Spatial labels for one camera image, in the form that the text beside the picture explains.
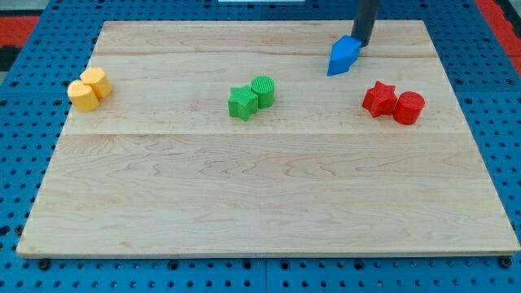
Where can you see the yellow hexagon block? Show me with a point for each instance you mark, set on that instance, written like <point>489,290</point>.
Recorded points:
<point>96,78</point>

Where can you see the green star block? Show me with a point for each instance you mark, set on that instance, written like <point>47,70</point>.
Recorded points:
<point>242,102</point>

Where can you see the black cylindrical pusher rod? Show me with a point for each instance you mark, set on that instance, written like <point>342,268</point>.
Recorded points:
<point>363,23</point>

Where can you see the green cylinder block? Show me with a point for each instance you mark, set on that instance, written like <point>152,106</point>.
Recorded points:
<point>263,87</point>

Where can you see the red star block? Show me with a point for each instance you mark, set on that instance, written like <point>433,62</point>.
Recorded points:
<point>380,100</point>

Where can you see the blue arrow-shaped block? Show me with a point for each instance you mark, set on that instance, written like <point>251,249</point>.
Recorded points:
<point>344,54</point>

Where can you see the red cylinder block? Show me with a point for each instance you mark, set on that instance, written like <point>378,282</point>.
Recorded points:
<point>408,108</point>

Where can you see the light wooden board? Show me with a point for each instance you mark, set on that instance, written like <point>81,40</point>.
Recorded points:
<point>161,171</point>

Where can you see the yellow heart block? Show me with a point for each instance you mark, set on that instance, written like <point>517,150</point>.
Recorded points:
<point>82,96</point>

